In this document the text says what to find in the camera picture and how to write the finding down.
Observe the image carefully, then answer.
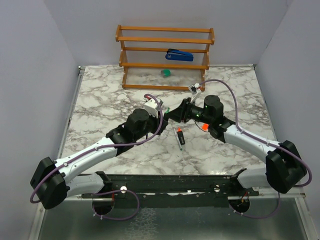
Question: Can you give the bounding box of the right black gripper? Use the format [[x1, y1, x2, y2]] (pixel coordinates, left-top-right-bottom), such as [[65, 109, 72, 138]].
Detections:
[[165, 97, 213, 125]]

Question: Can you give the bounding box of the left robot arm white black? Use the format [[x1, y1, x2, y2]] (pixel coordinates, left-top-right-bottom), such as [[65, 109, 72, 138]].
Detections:
[[30, 108, 168, 210]]

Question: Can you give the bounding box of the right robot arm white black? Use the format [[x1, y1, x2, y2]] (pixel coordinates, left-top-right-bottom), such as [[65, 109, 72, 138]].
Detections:
[[164, 95, 307, 196]]

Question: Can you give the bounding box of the thin white green pen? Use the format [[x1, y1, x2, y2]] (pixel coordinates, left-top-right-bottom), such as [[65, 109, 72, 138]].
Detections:
[[173, 127, 183, 151]]

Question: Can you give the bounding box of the black orange highlighter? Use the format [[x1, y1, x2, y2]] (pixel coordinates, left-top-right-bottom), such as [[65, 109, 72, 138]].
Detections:
[[176, 127, 186, 146]]

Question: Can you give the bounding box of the orange highlighter cap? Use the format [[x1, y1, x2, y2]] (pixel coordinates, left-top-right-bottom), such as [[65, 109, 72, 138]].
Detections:
[[201, 123, 209, 131]]

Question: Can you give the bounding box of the green tape dispenser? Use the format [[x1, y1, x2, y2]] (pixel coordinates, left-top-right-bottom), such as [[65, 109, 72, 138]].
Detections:
[[160, 69, 171, 78]]

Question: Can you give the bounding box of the blue stapler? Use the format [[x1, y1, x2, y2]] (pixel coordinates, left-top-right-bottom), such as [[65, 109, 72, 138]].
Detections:
[[165, 48, 194, 62]]

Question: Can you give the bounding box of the wooden shelf rack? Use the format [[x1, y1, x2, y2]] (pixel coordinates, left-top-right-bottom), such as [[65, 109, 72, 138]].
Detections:
[[115, 24, 215, 91]]

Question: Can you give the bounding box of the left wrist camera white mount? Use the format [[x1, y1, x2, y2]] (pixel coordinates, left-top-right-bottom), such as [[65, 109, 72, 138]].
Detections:
[[143, 96, 163, 119]]

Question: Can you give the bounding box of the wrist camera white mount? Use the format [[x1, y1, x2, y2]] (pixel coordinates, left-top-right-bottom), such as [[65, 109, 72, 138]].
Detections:
[[143, 96, 163, 119], [188, 83, 202, 104]]

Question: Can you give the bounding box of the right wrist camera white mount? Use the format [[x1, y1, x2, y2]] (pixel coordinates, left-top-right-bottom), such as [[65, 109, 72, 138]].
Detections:
[[188, 83, 202, 104]]

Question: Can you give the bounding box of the black mounting base rail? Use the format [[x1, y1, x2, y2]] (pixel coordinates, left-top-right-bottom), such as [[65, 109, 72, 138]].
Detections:
[[81, 171, 259, 209]]

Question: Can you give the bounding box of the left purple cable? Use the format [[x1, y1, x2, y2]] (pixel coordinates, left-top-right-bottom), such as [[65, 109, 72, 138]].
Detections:
[[29, 93, 164, 204]]

